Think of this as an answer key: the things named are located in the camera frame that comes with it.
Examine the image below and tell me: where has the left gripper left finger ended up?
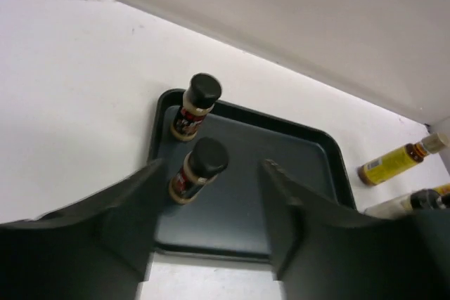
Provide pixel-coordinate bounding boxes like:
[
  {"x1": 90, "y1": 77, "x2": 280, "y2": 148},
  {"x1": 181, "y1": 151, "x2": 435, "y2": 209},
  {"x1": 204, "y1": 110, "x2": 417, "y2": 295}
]
[{"x1": 1, "y1": 159, "x2": 165, "y2": 299}]

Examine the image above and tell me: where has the white shaker black cap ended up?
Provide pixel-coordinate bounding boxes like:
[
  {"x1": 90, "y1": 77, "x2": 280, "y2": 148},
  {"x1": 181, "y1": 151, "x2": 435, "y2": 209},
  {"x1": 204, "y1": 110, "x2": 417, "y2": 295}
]
[{"x1": 363, "y1": 188, "x2": 449, "y2": 219}]

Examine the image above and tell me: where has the far left yellow sauce bottle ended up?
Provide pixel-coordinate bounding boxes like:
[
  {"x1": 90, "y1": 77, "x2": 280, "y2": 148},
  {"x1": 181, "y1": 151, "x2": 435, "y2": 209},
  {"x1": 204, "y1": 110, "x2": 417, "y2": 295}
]
[{"x1": 357, "y1": 132, "x2": 449, "y2": 186}]

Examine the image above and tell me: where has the black-capped spice jar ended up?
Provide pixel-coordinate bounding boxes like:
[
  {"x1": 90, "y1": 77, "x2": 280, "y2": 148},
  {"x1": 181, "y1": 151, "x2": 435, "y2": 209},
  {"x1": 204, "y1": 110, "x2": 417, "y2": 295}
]
[
  {"x1": 168, "y1": 137, "x2": 229, "y2": 205},
  {"x1": 170, "y1": 73, "x2": 222, "y2": 142}
]

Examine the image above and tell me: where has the black rectangular tray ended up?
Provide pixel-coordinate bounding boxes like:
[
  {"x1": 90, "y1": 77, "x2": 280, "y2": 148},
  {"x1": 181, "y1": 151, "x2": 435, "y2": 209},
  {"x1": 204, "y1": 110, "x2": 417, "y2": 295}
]
[{"x1": 155, "y1": 101, "x2": 355, "y2": 263}]

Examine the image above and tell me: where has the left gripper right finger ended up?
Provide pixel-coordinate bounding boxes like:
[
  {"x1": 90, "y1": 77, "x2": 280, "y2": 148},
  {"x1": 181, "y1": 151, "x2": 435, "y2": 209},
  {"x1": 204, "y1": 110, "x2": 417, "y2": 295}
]
[{"x1": 258, "y1": 159, "x2": 449, "y2": 299}]

